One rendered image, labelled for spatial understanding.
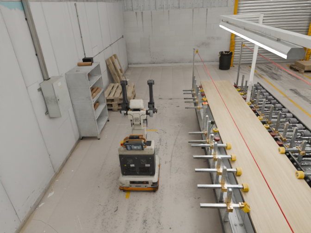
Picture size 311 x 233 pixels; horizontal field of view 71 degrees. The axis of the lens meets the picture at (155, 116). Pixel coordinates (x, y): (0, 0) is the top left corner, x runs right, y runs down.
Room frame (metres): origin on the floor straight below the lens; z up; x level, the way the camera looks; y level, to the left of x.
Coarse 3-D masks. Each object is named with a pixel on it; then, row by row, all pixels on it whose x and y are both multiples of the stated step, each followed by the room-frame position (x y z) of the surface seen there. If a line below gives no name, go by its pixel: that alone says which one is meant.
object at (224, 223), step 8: (192, 96) 4.94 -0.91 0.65; (200, 120) 3.62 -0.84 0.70; (200, 128) 3.33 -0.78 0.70; (208, 152) 2.63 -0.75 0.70; (208, 160) 2.44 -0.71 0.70; (208, 168) 2.35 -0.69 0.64; (216, 192) 1.86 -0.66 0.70; (216, 200) 1.77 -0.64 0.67; (224, 208) 1.63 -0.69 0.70; (224, 224) 1.44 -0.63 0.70; (224, 232) 1.36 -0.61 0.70; (232, 232) 1.36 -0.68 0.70
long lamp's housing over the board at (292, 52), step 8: (224, 24) 3.58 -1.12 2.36; (232, 24) 3.33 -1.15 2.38; (240, 32) 2.69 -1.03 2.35; (248, 32) 2.46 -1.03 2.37; (256, 32) 2.37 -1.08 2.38; (256, 40) 2.14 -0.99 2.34; (264, 40) 1.98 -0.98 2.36; (272, 40) 1.86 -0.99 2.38; (272, 48) 1.78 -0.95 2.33; (280, 48) 1.65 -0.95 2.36; (288, 48) 1.56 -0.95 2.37; (296, 48) 1.53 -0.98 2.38; (288, 56) 1.53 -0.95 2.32; (296, 56) 1.52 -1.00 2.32
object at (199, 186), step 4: (200, 184) 1.73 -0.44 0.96; (204, 184) 1.73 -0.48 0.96; (208, 184) 1.73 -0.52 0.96; (212, 184) 1.72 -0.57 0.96; (216, 184) 1.72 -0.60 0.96; (220, 184) 1.72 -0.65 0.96; (200, 188) 1.71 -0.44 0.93; (204, 188) 1.70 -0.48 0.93; (208, 188) 1.70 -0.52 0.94; (212, 188) 1.70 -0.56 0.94; (216, 188) 1.69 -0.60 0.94; (220, 188) 1.69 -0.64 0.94; (228, 188) 1.68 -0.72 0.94; (232, 188) 1.68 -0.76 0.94; (236, 188) 1.68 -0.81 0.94; (240, 188) 1.67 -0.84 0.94
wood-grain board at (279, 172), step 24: (216, 96) 4.26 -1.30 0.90; (240, 96) 4.20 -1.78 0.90; (216, 120) 3.23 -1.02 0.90; (240, 120) 3.18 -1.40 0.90; (240, 144) 2.51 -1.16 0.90; (264, 144) 2.48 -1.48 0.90; (264, 168) 2.00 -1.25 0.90; (288, 168) 1.98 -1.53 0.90; (264, 192) 1.64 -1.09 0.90; (288, 192) 1.62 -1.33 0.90; (264, 216) 1.36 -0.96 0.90; (288, 216) 1.34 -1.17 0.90
